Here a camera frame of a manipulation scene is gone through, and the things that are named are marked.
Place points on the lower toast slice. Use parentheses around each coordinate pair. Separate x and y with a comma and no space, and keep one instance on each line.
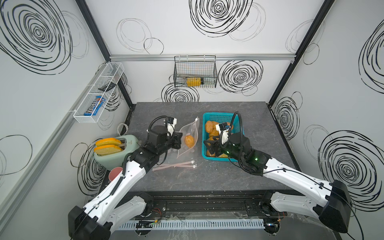
(107,150)

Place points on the red cup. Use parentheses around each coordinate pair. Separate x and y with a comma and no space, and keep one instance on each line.
(114,173)

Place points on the clear zipper bag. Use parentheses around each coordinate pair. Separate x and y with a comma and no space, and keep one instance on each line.
(184,157)

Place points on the yellow item in basket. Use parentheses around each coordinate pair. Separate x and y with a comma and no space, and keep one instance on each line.
(194,81)

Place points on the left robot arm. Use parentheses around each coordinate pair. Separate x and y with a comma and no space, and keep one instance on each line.
(99,218)

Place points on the blue candy packet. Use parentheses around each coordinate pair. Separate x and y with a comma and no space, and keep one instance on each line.
(95,106)

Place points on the upper toast slice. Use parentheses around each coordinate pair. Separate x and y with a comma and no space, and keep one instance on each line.
(108,141)

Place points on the black wire wall basket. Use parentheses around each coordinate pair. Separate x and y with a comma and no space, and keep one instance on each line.
(202,66)

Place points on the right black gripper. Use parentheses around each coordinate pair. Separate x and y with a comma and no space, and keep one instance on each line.
(216,142)

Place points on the white wire shelf basket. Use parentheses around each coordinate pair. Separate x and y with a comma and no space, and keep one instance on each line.
(107,73)

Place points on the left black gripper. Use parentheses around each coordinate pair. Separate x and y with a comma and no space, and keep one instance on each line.
(176,138)

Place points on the white slotted cable duct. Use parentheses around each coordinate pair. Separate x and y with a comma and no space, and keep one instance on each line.
(213,224)

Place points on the toast slice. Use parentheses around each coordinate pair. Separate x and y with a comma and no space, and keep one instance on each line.
(108,141)
(107,150)

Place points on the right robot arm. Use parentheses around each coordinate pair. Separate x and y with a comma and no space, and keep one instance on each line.
(328,202)

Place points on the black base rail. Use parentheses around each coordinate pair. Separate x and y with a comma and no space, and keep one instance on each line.
(252,203)

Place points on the potato bottom left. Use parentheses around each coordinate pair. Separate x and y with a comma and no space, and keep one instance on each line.
(208,154)

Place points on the black remote control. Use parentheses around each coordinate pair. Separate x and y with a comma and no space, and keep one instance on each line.
(107,87)

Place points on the potato bagged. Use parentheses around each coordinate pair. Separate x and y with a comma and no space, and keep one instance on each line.
(189,141)
(214,133)
(209,126)

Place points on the mint green toaster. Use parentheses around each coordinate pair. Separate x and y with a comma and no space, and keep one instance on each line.
(129,144)

